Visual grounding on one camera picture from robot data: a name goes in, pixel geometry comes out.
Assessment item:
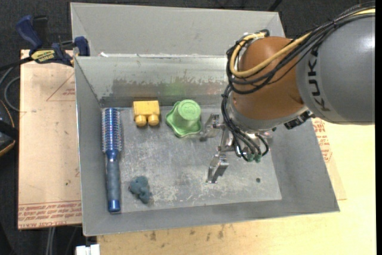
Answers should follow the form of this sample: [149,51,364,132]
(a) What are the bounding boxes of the blue hairbrush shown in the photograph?
[100,107,125,213]

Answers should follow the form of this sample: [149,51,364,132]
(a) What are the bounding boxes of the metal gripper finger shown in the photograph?
[199,113,224,142]
[205,153,230,184]

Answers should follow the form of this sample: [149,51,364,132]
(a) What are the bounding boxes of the yellow toy block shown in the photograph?
[132,100,161,128]

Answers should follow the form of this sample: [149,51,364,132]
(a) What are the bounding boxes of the black cylinder on white bracket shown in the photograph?
[284,112,315,130]

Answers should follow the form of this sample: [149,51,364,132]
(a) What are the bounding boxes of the grey-blue toy animal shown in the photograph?
[128,175,153,204]

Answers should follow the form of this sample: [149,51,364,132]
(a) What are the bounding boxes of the grey metal bin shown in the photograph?
[70,2,340,237]

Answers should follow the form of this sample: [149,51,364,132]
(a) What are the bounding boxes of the green plastic cup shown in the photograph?
[165,99,203,138]

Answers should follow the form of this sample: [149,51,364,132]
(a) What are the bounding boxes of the brown cardboard board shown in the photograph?
[17,49,347,231]

